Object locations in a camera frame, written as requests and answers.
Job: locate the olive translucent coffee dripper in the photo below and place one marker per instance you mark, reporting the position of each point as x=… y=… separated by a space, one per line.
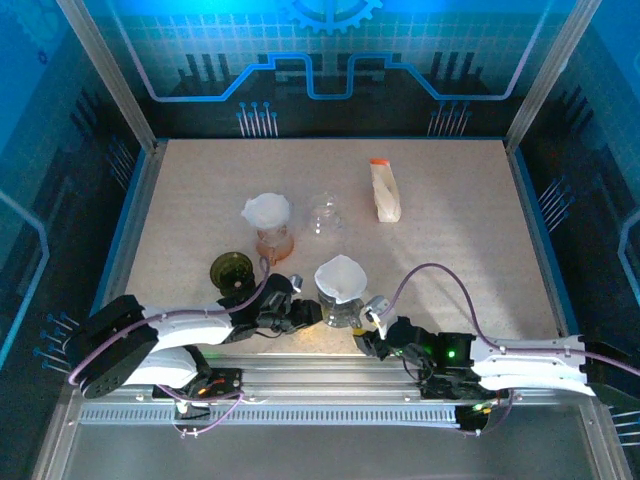
x=232 y=272

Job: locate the kraft filter bag orange tab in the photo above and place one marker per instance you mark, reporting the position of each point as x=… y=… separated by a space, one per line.
x=387 y=200

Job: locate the small clear glass vessel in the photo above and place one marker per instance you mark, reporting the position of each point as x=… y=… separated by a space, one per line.
x=325 y=212

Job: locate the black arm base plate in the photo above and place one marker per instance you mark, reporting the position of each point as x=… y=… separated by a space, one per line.
x=435 y=392
x=227 y=382

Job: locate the aluminium mounting rail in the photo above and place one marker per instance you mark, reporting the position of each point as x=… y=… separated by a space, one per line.
x=325 y=380

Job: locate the aluminium frame post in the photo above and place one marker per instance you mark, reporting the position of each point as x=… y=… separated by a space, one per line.
x=550 y=65
x=115 y=85

